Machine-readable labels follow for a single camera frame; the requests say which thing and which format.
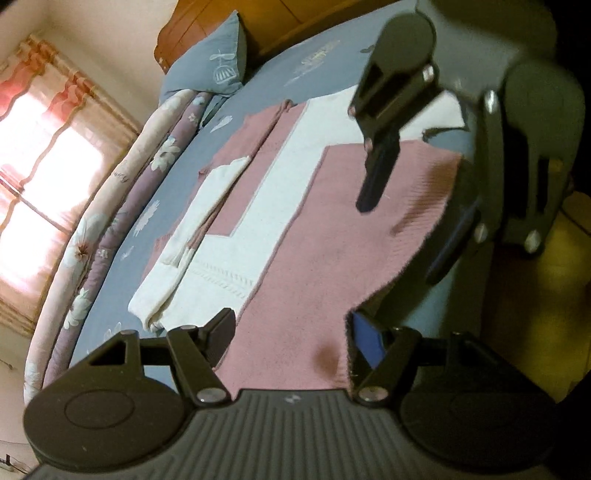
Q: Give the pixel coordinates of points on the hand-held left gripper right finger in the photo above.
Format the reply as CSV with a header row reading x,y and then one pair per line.
x,y
369,337

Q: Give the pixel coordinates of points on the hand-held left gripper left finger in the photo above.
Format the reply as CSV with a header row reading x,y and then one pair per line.
x,y
224,334

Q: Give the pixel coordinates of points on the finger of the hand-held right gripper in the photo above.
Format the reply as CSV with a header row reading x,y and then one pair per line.
x,y
381,152
455,240

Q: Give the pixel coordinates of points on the pink and white sweater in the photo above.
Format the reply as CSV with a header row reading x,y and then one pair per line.
x,y
323,230

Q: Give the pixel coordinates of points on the wooden headboard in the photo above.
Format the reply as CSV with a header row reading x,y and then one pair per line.
x,y
277,23

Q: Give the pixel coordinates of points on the folded floral quilt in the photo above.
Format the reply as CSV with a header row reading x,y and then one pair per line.
x,y
115,198

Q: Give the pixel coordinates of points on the blue printed pillow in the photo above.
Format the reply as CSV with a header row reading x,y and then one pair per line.
x,y
212,64

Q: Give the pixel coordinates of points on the pink striped curtain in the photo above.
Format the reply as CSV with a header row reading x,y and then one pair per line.
x,y
51,175

